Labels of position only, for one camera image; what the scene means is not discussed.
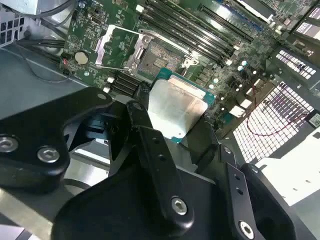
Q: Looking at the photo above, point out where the metal socket cover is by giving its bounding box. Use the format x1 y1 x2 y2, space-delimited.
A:
94 24 155 74

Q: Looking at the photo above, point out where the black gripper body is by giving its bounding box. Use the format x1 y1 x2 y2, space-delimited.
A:
53 161 236 240

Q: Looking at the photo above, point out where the silver CPU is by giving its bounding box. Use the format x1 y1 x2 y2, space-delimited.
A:
146 66 216 145

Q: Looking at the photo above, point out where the metal wire locking lever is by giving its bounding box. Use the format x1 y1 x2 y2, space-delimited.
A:
138 28 201 63

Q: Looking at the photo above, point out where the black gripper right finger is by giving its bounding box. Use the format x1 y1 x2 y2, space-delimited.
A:
194 113 317 240

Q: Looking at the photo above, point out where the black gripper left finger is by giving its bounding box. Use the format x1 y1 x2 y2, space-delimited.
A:
0 83 195 233

